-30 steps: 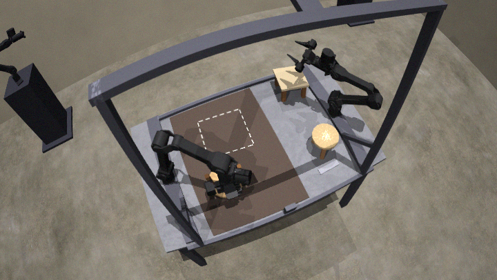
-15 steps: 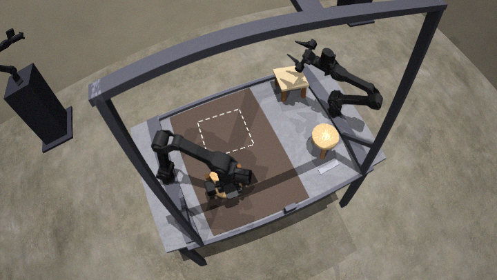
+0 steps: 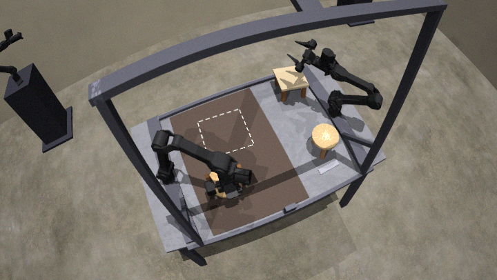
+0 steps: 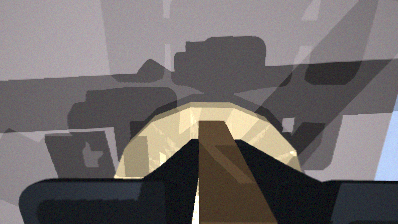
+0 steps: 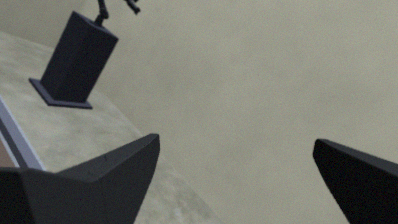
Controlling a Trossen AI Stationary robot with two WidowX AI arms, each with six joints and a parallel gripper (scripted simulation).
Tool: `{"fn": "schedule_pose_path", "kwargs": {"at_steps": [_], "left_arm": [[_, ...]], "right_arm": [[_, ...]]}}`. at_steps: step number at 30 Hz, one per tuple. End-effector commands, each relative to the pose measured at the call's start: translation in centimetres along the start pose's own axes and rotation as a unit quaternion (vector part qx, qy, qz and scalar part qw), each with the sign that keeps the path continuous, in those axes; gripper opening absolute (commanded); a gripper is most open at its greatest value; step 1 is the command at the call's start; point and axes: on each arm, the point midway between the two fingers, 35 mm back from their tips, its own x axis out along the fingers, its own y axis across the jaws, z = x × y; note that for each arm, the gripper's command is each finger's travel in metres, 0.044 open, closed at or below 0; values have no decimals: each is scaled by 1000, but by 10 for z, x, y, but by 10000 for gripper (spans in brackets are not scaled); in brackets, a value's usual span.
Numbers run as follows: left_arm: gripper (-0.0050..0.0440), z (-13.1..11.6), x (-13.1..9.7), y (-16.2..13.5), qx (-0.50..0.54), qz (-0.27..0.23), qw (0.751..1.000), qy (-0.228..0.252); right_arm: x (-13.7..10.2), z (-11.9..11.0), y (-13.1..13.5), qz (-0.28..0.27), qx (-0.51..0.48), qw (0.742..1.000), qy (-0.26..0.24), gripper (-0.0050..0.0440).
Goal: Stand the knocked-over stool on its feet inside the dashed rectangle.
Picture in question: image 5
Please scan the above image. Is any brown rectangular mat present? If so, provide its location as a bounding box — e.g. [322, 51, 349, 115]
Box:
[0, 139, 15, 167]

